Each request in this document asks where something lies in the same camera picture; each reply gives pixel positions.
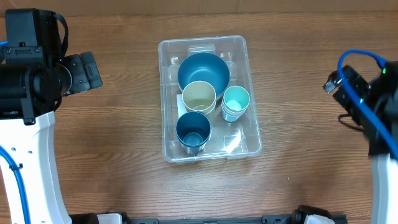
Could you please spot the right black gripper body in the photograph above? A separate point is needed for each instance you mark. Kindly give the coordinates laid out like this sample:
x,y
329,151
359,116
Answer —
x,y
346,102

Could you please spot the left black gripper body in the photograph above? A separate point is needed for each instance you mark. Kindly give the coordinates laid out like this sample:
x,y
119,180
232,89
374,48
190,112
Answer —
x,y
76,76

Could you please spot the mint green small cup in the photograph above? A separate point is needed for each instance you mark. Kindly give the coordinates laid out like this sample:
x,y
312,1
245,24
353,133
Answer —
x,y
236,100

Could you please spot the light blue small cup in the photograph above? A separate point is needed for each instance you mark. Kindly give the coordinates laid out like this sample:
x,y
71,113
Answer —
x,y
229,116

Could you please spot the cream tall cup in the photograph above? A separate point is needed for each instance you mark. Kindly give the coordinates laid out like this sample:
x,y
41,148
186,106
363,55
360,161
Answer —
x,y
200,96

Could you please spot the dark blue bowl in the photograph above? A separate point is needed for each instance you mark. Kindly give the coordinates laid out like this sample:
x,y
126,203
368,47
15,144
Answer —
x,y
205,67

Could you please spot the dark blue tall cup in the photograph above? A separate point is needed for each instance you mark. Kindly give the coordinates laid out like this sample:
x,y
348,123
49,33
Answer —
x,y
193,130

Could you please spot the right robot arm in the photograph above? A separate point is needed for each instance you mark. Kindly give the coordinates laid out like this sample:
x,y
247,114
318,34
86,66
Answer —
x,y
380,95

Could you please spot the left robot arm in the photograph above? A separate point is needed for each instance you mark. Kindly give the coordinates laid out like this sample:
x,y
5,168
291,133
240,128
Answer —
x,y
36,73

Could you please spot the clear plastic storage container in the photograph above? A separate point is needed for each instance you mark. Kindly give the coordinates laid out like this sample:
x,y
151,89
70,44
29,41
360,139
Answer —
x,y
234,140

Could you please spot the white label in container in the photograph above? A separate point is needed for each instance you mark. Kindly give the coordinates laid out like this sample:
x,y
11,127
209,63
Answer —
x,y
181,109

